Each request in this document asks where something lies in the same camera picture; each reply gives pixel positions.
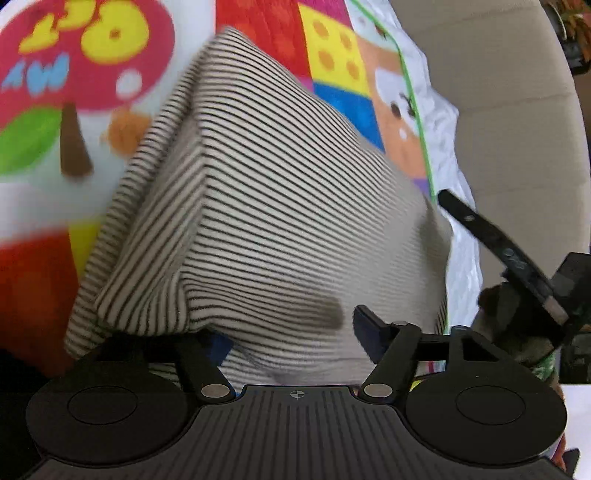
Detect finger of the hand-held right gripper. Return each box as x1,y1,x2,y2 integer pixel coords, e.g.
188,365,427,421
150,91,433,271
436,189,570,326

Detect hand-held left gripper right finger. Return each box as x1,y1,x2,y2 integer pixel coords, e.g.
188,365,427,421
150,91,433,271
353,305,525,406

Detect colourful printed play mat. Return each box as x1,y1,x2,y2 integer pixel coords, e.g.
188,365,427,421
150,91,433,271
0,0,437,384

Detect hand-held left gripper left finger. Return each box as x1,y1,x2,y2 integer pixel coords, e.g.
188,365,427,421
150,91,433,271
175,333,235,403

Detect beige striped pants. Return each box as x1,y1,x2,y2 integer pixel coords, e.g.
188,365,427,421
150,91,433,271
64,27,452,386

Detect beige padded bed headboard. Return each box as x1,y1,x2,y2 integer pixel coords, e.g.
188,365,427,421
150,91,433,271
390,0,591,287

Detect white quilted mattress cover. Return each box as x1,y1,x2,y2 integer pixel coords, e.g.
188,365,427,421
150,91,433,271
348,0,483,335

